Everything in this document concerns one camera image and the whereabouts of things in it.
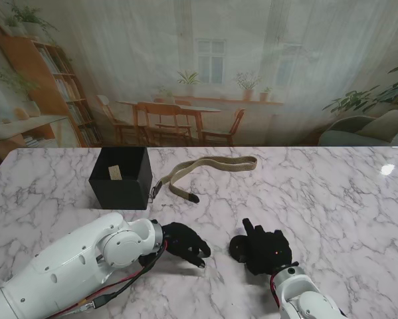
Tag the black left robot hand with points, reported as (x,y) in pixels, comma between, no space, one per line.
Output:
(185,244)

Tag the black belt storage box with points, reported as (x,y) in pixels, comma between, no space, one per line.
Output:
(119,192)

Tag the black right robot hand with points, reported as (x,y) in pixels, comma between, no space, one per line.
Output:
(268,251)

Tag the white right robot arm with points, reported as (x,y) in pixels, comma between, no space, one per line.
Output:
(305,292)

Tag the printed room scene backdrop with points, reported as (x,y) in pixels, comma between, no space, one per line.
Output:
(198,66)

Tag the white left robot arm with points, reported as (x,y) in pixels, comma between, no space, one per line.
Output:
(69,269)

